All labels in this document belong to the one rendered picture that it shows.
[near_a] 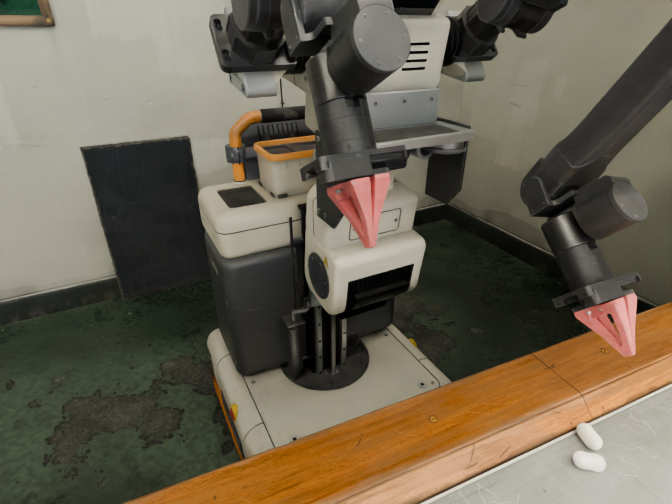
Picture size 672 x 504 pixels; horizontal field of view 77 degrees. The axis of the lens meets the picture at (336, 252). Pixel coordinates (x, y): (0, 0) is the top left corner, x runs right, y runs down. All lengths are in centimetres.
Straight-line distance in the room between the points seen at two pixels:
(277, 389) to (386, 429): 75
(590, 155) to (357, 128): 34
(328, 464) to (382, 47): 43
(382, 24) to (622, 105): 35
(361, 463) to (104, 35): 186
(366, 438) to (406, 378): 78
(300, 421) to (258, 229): 52
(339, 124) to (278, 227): 65
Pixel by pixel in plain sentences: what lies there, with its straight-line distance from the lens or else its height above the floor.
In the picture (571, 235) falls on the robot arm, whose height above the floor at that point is 95.
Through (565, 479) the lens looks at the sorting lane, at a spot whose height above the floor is 74.
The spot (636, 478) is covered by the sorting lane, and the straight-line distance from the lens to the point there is 66.
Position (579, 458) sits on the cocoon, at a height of 76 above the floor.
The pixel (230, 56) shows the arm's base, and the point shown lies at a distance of 70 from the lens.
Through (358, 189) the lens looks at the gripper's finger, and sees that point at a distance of 43.
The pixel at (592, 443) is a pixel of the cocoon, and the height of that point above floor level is 75.
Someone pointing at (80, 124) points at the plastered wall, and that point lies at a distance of 211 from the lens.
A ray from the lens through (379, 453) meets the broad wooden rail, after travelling 55.
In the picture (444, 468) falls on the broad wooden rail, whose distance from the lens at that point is 56.
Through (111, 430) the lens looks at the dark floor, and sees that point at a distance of 172.
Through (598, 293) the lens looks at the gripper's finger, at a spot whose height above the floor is 90.
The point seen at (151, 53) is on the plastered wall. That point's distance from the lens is 209.
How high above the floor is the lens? 120
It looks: 28 degrees down
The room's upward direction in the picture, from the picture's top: straight up
